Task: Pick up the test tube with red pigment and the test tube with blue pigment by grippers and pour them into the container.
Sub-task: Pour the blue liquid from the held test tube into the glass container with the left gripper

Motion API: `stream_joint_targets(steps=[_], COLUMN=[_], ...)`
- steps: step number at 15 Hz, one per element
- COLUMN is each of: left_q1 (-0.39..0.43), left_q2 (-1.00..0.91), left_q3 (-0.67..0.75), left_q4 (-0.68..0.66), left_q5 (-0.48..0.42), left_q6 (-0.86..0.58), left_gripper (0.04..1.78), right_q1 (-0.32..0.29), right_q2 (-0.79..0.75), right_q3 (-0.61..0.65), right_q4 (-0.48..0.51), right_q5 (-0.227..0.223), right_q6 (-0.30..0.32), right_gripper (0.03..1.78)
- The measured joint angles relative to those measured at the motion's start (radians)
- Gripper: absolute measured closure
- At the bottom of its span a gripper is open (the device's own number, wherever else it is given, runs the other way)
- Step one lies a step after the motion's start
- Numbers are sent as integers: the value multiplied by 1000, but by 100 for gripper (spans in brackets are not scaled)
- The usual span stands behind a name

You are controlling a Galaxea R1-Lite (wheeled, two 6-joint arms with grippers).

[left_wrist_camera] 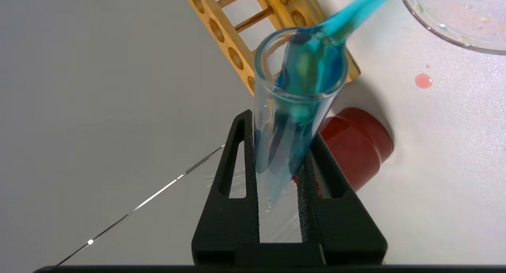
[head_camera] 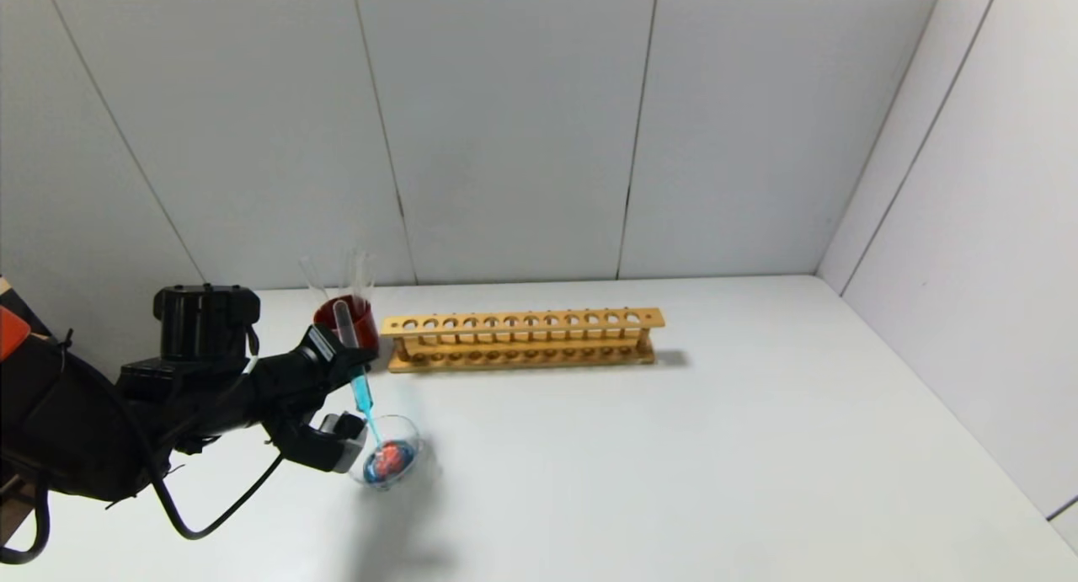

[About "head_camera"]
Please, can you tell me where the clear glass dish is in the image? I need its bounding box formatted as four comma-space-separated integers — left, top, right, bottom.
348, 414, 439, 505

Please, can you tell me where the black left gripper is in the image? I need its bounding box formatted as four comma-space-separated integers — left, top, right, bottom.
249, 323, 378, 419

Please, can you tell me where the test tube with red pigment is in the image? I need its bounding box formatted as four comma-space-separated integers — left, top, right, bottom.
301, 258, 334, 307

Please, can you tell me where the test tube with blue pigment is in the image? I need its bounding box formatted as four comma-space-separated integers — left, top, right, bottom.
333, 300, 385, 448

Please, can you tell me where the empty clear test tube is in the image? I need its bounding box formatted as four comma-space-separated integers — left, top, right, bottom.
341, 247, 366, 303

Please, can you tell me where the dark red cup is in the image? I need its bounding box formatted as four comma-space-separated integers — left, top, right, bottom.
314, 296, 382, 357

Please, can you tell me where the silver white wrist camera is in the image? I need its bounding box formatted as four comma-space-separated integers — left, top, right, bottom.
320, 412, 369, 473

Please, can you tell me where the wooden test tube rack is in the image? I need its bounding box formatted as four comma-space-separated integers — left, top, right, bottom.
381, 307, 665, 373

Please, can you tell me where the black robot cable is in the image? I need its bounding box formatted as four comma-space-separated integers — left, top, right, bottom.
152, 451, 284, 541

